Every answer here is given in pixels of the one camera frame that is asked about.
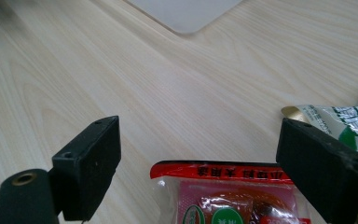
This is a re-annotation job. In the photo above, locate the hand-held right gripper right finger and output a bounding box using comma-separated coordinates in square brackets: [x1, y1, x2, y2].
[275, 118, 358, 224]

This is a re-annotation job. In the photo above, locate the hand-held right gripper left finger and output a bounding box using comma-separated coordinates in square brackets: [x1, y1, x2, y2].
[51, 115, 122, 222]

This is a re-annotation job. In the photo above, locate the green snack packet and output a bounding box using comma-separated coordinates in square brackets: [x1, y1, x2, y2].
[281, 92, 358, 162]

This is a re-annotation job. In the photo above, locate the red snack packet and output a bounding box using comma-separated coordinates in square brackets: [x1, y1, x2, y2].
[149, 160, 313, 224]

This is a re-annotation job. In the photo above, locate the clear plastic container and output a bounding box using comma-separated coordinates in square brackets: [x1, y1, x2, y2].
[125, 0, 245, 35]

